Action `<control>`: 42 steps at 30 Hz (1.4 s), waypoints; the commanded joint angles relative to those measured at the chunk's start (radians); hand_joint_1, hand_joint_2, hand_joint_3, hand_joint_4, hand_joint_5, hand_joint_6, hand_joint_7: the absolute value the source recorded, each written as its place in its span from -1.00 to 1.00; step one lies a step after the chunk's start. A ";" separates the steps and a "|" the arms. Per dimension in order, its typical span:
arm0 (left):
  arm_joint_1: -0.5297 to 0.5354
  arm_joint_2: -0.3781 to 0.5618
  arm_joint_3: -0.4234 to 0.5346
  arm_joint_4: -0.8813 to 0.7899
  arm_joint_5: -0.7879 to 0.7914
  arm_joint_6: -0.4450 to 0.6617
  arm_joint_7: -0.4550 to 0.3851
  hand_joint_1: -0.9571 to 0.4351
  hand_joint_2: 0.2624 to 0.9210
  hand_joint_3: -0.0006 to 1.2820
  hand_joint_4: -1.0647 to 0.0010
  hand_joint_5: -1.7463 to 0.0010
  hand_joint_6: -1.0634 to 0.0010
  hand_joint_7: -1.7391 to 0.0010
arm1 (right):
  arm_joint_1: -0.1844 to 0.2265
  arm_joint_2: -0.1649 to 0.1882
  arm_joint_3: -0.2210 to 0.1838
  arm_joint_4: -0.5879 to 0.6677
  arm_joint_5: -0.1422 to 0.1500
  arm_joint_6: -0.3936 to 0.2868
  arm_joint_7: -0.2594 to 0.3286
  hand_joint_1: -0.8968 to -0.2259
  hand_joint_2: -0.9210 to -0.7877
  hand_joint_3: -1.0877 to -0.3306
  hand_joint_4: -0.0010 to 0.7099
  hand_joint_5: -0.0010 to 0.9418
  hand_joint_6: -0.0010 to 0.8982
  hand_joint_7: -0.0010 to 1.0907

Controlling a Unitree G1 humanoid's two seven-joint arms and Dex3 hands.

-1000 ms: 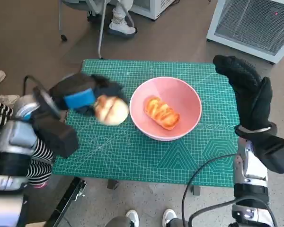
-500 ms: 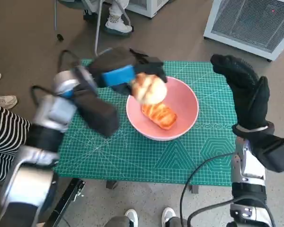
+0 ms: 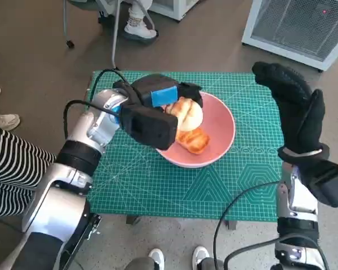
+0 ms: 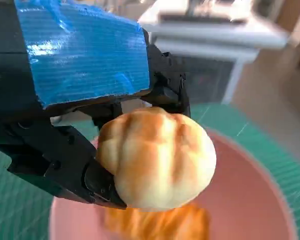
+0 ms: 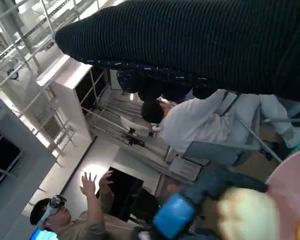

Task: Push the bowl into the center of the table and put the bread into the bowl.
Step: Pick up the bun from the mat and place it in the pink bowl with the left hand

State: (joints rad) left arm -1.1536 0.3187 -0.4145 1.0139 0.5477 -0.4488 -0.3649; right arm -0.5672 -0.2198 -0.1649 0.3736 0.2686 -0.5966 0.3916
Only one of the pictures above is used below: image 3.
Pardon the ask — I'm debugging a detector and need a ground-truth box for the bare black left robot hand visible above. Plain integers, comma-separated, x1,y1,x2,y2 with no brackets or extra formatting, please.
130,73,204,113

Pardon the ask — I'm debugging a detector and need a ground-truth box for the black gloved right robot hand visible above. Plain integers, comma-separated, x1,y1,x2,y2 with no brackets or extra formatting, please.
252,61,326,155

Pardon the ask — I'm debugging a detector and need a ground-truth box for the round bread bun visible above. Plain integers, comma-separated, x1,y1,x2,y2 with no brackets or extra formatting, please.
164,97,205,132

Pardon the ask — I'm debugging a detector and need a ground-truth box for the long braided bread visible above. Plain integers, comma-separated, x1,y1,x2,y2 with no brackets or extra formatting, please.
175,128,211,156

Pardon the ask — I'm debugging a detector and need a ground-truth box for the pink bowl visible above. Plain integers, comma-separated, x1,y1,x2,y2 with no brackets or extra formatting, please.
154,91,237,169

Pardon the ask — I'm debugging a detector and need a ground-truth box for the person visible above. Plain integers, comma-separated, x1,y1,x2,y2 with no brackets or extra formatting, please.
0,84,21,132
0,121,57,219
121,0,159,43

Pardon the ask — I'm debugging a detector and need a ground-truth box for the grey chair with metal legs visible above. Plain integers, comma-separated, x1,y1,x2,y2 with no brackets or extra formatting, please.
62,0,159,71

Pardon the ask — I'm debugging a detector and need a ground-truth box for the white glass door fridge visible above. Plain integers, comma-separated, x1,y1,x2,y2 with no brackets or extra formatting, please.
146,0,198,21

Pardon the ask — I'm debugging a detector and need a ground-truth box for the white cabinet with grey grille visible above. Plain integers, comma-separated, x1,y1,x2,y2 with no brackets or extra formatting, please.
241,0,338,73

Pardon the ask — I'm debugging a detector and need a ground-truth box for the green cutting mat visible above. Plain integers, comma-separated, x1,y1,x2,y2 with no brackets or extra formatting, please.
86,70,284,224

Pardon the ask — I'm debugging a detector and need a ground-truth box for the black bar with metal latch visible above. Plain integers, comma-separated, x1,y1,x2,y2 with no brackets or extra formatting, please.
60,212,103,270

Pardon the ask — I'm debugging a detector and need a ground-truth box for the white sneaker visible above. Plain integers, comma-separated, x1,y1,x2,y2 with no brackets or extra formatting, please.
148,247,166,270
192,246,211,270

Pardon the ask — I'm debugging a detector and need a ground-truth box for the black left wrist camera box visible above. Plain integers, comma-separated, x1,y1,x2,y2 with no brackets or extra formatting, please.
120,102,179,151

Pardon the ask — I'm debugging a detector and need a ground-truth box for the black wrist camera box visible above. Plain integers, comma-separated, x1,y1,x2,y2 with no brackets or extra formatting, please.
120,102,179,151
300,160,338,209

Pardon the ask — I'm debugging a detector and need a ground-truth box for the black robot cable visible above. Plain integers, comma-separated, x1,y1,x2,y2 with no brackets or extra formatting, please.
224,234,327,270
89,68,129,95
63,99,122,141
213,181,283,270

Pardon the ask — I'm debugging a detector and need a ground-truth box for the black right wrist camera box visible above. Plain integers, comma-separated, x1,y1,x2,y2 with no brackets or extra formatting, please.
300,160,338,209

